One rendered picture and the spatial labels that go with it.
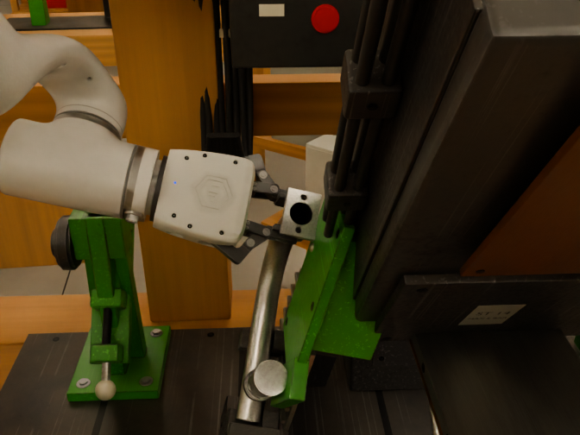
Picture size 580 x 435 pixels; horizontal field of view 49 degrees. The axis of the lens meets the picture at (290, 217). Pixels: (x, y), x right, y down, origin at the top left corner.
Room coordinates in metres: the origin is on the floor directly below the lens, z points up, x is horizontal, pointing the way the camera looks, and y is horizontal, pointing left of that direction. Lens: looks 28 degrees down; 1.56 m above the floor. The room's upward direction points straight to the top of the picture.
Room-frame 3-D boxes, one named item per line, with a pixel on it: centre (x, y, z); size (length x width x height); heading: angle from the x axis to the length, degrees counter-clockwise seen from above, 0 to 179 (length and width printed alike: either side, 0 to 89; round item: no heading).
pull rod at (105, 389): (0.66, 0.25, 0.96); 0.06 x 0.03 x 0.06; 3
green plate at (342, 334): (0.58, -0.06, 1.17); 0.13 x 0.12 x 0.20; 93
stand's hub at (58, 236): (0.75, 0.31, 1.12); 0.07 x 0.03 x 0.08; 3
